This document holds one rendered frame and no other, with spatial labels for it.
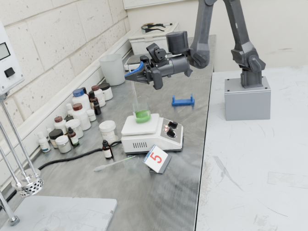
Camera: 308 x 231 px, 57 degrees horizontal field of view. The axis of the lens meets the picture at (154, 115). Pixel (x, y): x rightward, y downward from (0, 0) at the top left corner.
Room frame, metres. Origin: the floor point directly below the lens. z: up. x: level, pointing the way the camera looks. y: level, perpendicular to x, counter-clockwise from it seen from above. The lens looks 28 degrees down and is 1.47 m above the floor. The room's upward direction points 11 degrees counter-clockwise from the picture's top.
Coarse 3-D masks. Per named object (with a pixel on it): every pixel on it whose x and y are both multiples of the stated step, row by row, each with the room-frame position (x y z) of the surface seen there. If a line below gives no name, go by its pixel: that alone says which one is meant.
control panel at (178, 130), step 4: (164, 120) 0.89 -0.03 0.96; (168, 120) 0.90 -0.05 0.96; (164, 124) 0.86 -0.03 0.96; (164, 128) 0.84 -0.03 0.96; (168, 128) 0.84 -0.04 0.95; (176, 128) 0.86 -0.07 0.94; (180, 128) 0.86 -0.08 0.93; (164, 132) 0.81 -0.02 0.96; (176, 132) 0.83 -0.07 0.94; (180, 132) 0.84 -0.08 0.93; (164, 136) 0.79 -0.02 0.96; (168, 136) 0.80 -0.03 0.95; (176, 136) 0.81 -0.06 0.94; (180, 136) 0.82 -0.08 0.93; (172, 140) 0.78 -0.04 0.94; (176, 140) 0.79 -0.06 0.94; (180, 140) 0.79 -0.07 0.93
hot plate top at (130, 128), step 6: (156, 114) 0.90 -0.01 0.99; (126, 120) 0.90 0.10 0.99; (132, 120) 0.89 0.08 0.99; (156, 120) 0.86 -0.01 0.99; (126, 126) 0.85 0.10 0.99; (132, 126) 0.84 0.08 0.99; (138, 126) 0.84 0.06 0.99; (144, 126) 0.83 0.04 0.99; (150, 126) 0.82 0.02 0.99; (156, 126) 0.82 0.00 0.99; (126, 132) 0.81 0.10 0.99; (132, 132) 0.81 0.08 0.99; (138, 132) 0.80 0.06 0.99; (144, 132) 0.80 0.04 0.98; (150, 132) 0.79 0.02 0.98
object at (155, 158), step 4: (156, 148) 0.77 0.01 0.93; (152, 152) 0.75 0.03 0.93; (156, 152) 0.75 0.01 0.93; (160, 152) 0.76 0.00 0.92; (152, 156) 0.73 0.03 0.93; (156, 156) 0.74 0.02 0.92; (160, 156) 0.74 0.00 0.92; (164, 156) 0.75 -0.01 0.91; (148, 160) 0.71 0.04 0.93; (152, 160) 0.72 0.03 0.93; (156, 160) 0.72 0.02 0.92; (160, 160) 0.73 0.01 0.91; (148, 164) 0.70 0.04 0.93; (152, 164) 0.70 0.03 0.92; (156, 164) 0.71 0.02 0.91; (156, 168) 0.69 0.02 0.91
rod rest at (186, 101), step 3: (174, 96) 1.14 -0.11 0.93; (174, 99) 1.13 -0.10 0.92; (177, 99) 1.15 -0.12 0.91; (180, 99) 1.14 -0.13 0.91; (183, 99) 1.13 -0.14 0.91; (186, 99) 1.13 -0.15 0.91; (189, 99) 1.12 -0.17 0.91; (192, 99) 1.11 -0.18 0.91; (174, 102) 1.12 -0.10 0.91; (177, 102) 1.12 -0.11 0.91; (180, 102) 1.11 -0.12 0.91; (183, 102) 1.11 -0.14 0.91; (186, 102) 1.10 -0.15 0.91; (189, 102) 1.10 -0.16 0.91; (192, 102) 1.09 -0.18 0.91
